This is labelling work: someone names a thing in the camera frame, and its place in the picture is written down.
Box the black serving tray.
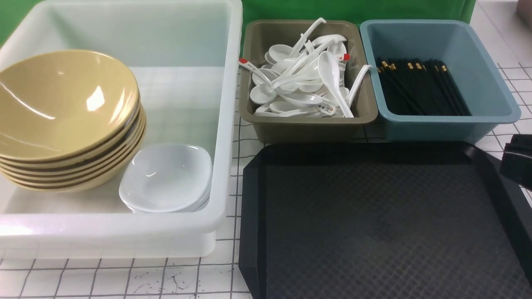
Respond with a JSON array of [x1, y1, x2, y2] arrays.
[[238, 142, 532, 299]]

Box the white square sauce dish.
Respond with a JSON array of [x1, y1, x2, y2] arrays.
[[118, 143, 213, 211]]

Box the red-tipped white spoon left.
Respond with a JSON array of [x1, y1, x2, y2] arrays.
[[238, 58, 337, 118]]

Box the green backdrop cloth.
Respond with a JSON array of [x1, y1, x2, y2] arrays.
[[0, 0, 477, 46]]

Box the tan noodle bowl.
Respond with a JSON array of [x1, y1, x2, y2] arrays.
[[1, 49, 140, 162]]

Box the large white plastic tub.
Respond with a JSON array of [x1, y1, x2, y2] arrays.
[[1, 0, 242, 259]]

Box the blue chopstick bin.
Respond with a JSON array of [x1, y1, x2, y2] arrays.
[[360, 20, 521, 144]]

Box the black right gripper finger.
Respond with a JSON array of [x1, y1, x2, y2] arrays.
[[499, 134, 532, 191]]

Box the pile of black chopsticks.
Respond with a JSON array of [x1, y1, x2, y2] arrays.
[[376, 57, 472, 117]]

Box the white soup spoon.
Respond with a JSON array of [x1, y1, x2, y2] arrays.
[[318, 51, 354, 118]]

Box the white spoon upright top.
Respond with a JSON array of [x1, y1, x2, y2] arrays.
[[288, 17, 327, 57]]

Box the bottom stacked tan bowl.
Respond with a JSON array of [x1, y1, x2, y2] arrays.
[[1, 125, 146, 193]]

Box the top stacked white dish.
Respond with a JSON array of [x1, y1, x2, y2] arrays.
[[124, 189, 210, 213]]

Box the olive spoon bin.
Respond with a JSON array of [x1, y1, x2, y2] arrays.
[[239, 20, 378, 144]]

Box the white spoon leaning right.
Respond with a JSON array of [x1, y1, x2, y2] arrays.
[[345, 64, 372, 108]]

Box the red-tipped white spoon right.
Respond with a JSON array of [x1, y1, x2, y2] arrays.
[[273, 53, 351, 83]]

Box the red-tipped white spoon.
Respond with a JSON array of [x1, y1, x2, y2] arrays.
[[238, 58, 337, 118], [273, 53, 351, 83]]

